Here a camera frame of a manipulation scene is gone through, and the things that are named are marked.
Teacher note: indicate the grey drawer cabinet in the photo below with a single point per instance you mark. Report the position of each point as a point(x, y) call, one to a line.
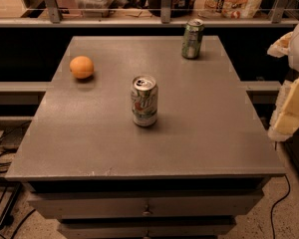
point(151, 146)

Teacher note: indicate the metal railing shelf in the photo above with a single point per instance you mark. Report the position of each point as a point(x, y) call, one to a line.
point(131, 13)

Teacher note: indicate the lower grey drawer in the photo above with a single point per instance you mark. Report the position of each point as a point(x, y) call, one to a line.
point(146, 229)

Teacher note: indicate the white 7up soda can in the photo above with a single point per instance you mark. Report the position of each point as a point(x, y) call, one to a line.
point(144, 95)

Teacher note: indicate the upper grey drawer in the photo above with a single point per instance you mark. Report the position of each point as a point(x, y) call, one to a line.
point(144, 204)

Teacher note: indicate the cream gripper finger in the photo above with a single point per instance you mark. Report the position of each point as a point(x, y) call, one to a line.
point(285, 118)
point(280, 47)

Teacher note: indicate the green soda can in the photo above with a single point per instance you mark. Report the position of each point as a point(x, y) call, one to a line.
point(192, 38)

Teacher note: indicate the orange fruit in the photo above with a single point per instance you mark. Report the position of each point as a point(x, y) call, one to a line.
point(81, 67)

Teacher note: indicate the grey drawer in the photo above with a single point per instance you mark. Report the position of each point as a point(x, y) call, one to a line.
point(144, 204)
point(146, 229)

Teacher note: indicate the colourful snack bag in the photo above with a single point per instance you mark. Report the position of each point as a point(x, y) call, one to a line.
point(233, 9)

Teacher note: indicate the clear plastic container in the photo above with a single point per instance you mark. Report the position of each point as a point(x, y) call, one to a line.
point(94, 8)

